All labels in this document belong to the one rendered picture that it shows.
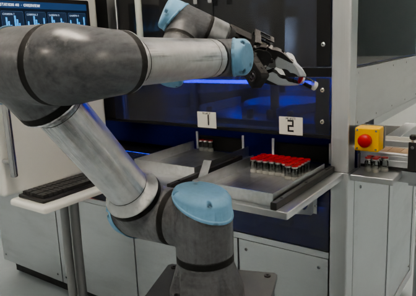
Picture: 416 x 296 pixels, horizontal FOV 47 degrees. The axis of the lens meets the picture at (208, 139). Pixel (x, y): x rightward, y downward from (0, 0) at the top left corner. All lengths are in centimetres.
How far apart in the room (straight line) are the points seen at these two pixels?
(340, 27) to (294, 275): 86
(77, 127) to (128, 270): 155
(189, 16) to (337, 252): 94
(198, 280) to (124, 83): 43
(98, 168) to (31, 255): 205
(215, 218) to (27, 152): 106
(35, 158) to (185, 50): 113
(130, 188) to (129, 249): 134
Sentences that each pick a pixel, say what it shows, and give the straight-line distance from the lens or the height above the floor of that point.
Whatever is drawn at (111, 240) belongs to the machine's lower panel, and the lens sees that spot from 230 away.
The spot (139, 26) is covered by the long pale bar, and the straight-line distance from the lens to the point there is 184.
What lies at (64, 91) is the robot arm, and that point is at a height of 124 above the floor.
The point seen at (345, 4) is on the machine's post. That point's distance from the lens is 150.
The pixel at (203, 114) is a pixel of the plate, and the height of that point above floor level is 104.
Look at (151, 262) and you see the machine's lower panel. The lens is 216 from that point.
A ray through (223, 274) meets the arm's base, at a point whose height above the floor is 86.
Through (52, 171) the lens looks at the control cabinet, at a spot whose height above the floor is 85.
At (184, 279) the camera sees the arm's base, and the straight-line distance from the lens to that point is 95.
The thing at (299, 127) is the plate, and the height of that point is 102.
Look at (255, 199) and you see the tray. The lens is 126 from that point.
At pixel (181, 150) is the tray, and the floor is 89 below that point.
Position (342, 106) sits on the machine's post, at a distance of 151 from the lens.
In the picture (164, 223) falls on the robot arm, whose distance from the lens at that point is 93.
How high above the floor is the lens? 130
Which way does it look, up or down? 12 degrees down
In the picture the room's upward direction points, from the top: 2 degrees counter-clockwise
